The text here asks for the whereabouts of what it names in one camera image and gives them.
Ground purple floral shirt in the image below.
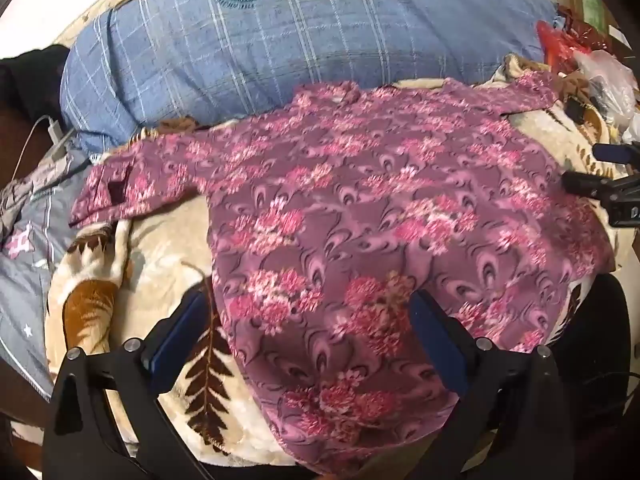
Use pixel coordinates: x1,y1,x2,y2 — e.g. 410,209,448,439
70,72,615,476

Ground clear plastic bag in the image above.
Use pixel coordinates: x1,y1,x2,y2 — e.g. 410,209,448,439
574,50,636,132

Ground red plastic bag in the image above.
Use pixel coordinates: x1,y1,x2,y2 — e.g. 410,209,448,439
536,21,591,75

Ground grey star bedsheet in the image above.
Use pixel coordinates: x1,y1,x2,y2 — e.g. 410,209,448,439
0,150,91,399

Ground black cloth at headboard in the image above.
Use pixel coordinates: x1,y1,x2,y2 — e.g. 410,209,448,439
0,44,70,122

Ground blue plaid pillow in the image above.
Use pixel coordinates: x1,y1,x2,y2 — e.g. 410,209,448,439
60,0,556,153

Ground white charger with cable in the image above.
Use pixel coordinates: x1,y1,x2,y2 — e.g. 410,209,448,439
11,115,67,179

